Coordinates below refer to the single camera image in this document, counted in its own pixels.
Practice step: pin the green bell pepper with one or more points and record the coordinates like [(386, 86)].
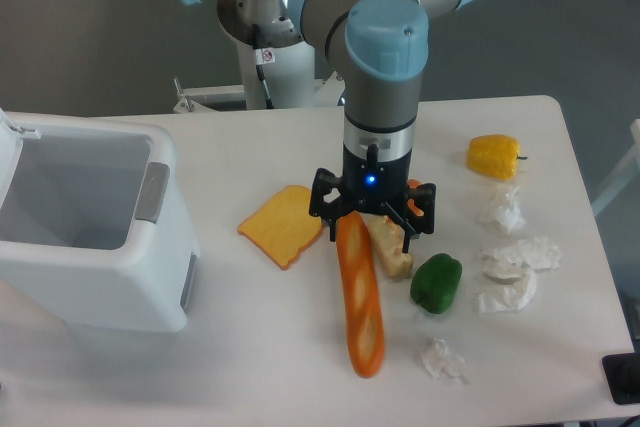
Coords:
[(435, 283)]

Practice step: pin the white plastic bin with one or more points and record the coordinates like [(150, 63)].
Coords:
[(94, 227)]

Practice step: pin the black device at edge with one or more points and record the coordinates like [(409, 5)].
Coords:
[(622, 375)]

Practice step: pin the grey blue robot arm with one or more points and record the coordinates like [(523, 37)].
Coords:
[(379, 48)]

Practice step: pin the crumpled white tissue upper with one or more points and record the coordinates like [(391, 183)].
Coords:
[(503, 212)]

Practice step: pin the crumpled white tissue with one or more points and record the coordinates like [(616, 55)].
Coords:
[(438, 360), (503, 212), (513, 270)]

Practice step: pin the yellow bell pepper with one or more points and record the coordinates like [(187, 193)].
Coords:
[(495, 155)]

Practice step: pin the pale bread chunk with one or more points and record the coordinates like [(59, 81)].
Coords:
[(387, 239)]

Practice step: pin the crumpled white tissue middle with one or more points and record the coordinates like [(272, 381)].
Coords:
[(513, 270)]

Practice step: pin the white furniture at right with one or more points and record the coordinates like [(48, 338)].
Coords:
[(625, 170)]

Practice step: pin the yellow toast slice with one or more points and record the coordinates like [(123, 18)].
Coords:
[(282, 227)]

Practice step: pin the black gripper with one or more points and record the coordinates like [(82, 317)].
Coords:
[(370, 185)]

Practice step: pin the crumpled white tissue lower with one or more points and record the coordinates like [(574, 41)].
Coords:
[(438, 360)]

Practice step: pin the orange braided bun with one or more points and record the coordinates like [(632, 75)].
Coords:
[(414, 186)]

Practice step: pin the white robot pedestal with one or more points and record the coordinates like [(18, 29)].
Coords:
[(277, 66)]

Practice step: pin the long orange baguette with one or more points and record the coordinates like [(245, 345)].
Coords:
[(364, 321)]

